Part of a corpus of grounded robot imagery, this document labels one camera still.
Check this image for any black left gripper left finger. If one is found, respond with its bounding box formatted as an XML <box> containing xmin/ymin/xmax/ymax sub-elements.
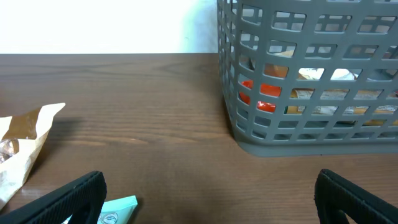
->
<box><xmin>1</xmin><ymin>171</ymin><xmax>107</xmax><ymax>224</ymax></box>

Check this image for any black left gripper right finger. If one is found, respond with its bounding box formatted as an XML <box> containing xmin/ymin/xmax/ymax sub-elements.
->
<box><xmin>315</xmin><ymin>169</ymin><xmax>397</xmax><ymax>224</ymax></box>

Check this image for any orange spaghetti packet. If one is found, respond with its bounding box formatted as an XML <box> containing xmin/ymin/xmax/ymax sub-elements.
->
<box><xmin>238</xmin><ymin>79</ymin><xmax>397</xmax><ymax>126</ymax></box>

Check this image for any beige rice bag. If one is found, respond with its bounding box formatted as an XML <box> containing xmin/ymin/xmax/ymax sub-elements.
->
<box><xmin>264</xmin><ymin>50</ymin><xmax>358</xmax><ymax>81</ymax></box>

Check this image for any teal snack packet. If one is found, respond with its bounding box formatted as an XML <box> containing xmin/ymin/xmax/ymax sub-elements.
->
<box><xmin>62</xmin><ymin>195</ymin><xmax>139</xmax><ymax>224</ymax></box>

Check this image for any beige nut snack bag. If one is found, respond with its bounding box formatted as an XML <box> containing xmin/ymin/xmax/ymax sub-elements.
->
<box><xmin>1</xmin><ymin>103</ymin><xmax>65</xmax><ymax>208</ymax></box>

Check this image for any grey plastic basket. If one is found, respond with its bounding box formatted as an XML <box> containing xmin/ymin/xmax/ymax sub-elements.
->
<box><xmin>216</xmin><ymin>0</ymin><xmax>397</xmax><ymax>157</ymax></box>

